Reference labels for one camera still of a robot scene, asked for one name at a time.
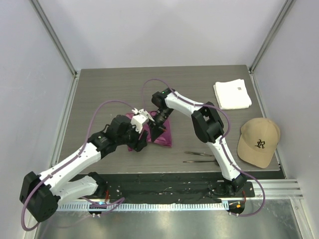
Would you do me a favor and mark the aluminium front rail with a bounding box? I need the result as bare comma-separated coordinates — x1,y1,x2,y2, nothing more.
249,179,305,202

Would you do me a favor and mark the tan baseball cap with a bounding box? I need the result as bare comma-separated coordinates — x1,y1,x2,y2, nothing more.
237,118,281,168

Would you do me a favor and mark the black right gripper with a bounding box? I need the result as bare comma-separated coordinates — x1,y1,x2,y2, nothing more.
147,108,173,142

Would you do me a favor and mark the dark metal spoon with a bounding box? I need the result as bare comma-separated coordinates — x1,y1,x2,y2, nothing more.
183,160,217,163

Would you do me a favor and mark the aluminium frame post right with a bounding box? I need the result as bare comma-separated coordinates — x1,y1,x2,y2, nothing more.
249,0,296,74

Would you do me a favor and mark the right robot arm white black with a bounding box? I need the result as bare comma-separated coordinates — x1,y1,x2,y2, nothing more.
149,88,247,197

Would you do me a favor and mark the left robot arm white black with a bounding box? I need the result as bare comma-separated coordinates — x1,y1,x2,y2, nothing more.
19,123,148,222

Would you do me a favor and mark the dark metal fork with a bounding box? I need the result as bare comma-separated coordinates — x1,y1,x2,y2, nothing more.
184,151,215,157

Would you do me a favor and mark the magenta cloth napkin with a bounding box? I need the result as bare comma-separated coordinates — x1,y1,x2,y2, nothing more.
126,111,172,151

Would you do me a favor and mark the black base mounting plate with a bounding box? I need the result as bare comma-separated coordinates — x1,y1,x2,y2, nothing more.
74,173,287,202

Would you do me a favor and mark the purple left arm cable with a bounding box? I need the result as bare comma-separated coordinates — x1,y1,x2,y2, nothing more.
21,100,134,232

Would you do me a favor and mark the aluminium frame post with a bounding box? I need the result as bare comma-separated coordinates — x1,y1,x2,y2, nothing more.
249,0,296,74
29,0,77,77

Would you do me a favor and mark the aluminium frame post left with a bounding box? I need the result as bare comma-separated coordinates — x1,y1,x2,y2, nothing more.
29,0,77,77

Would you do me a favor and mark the slotted cable duct strip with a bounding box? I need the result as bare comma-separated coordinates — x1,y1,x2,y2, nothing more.
57,201,229,212

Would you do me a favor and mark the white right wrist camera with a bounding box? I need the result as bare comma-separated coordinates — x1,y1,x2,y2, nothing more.
131,108,154,134

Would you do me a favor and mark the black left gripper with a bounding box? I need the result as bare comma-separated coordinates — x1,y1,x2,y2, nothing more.
117,121,148,151

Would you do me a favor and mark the white folded towel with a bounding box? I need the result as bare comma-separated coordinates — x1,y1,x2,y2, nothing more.
213,79,252,110

